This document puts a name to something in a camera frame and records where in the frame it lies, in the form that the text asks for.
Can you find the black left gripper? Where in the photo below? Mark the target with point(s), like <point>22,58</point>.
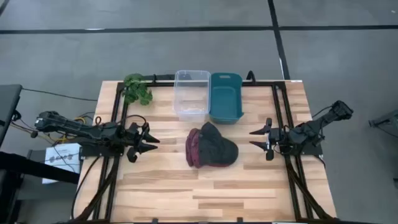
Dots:
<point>133,138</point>

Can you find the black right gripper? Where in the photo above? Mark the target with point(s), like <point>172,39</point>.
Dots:
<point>275,137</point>

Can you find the maroon baseball cap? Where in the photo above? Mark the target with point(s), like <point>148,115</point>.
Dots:
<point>189,149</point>
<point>197,146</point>

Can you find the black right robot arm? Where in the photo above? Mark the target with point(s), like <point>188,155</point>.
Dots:
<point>326,119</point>

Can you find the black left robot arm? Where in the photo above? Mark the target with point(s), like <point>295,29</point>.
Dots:
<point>77,128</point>

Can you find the teal plastic bin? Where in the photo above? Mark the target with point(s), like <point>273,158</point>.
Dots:
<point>225,99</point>

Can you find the green potted plant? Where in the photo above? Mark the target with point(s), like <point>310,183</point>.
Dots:
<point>135,90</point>

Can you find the clear plastic bin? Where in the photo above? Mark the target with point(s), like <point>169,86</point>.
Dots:
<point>191,109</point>

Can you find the white paper label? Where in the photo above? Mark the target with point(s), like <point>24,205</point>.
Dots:
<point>63,155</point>

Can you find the black flat bar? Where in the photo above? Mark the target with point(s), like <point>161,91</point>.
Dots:
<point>34,168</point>

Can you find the dark grey stand base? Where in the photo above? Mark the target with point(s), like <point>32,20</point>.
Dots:
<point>385,123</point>

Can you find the black side desk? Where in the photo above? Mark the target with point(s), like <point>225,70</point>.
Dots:
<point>7,105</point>

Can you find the black metal table frame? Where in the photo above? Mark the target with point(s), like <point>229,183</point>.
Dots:
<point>278,99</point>

